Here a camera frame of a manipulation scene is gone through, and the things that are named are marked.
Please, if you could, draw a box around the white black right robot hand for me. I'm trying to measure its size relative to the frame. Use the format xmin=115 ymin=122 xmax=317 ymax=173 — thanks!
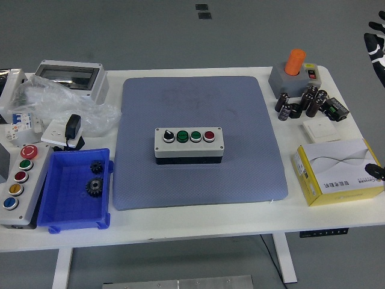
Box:
xmin=363 ymin=10 xmax=385 ymax=182

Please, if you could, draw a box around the grey four-button control box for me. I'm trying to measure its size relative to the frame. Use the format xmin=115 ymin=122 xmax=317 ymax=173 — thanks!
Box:
xmin=154 ymin=126 xmax=225 ymax=165

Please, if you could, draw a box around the grey five-button control box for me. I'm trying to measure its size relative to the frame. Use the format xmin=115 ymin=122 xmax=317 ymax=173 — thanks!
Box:
xmin=0 ymin=143 xmax=54 ymax=230

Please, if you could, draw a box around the black module with green terminals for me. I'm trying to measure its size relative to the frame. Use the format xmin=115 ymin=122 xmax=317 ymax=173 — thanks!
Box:
xmin=319 ymin=96 xmax=350 ymax=122

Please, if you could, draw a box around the orange cylinder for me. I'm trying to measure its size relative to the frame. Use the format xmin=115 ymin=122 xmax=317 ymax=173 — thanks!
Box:
xmin=285 ymin=48 xmax=307 ymax=76

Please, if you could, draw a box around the yellow white cardboard box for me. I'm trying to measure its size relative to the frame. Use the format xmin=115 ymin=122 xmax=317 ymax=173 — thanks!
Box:
xmin=291 ymin=138 xmax=385 ymax=207

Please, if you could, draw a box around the black table control panel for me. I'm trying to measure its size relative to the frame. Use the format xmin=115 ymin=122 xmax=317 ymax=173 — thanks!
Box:
xmin=299 ymin=228 xmax=350 ymax=238

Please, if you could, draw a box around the white table leg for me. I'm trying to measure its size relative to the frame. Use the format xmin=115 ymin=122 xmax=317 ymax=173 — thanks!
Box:
xmin=272 ymin=233 xmax=298 ymax=284
xmin=51 ymin=248 xmax=74 ymax=289

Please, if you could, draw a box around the blue-grey table mat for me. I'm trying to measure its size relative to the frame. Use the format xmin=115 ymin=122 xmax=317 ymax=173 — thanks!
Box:
xmin=112 ymin=75 xmax=289 ymax=211

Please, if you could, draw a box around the grey metal plate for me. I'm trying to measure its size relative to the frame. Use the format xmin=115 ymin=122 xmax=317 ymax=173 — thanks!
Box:
xmin=102 ymin=274 xmax=253 ymax=289

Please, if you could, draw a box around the black power adapter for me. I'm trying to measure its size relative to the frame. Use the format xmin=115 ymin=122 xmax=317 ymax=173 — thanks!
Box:
xmin=53 ymin=113 xmax=86 ymax=151

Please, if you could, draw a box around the large black gear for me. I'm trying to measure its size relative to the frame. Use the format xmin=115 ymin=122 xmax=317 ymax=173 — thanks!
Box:
xmin=85 ymin=177 xmax=105 ymax=199

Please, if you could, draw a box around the clear plastic bag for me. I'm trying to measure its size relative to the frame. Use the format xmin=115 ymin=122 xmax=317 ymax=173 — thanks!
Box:
xmin=5 ymin=74 xmax=123 ymax=136

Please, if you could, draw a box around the blue plastic bin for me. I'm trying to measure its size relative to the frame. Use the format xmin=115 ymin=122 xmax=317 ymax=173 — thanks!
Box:
xmin=36 ymin=147 xmax=114 ymax=234

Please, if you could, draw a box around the white circuit breaker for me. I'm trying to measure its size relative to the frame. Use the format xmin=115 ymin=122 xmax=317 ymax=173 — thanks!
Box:
xmin=11 ymin=111 xmax=34 ymax=131

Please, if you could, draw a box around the white orange-labelled breaker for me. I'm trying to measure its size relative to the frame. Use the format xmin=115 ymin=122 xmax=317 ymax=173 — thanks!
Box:
xmin=4 ymin=123 xmax=43 ymax=145

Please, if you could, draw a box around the grey switch base box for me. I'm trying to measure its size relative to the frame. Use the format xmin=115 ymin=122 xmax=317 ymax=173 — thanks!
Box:
xmin=268 ymin=61 xmax=322 ymax=99

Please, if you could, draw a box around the white wall switch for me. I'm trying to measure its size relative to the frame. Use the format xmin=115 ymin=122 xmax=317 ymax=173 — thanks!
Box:
xmin=301 ymin=117 xmax=342 ymax=143

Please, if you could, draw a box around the black ring clamp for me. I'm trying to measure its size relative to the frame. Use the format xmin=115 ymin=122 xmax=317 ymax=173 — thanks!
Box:
xmin=289 ymin=102 xmax=303 ymax=119

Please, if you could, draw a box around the black cable under table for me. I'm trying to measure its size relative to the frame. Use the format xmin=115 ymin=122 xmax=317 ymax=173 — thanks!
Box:
xmin=260 ymin=234 xmax=286 ymax=289

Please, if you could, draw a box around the grey enclosure with clear lid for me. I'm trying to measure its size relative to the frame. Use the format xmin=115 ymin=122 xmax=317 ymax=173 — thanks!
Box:
xmin=33 ymin=59 xmax=109 ymax=105

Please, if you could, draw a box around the white wall socket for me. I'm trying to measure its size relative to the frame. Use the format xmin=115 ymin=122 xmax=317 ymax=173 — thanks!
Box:
xmin=40 ymin=119 xmax=82 ymax=145

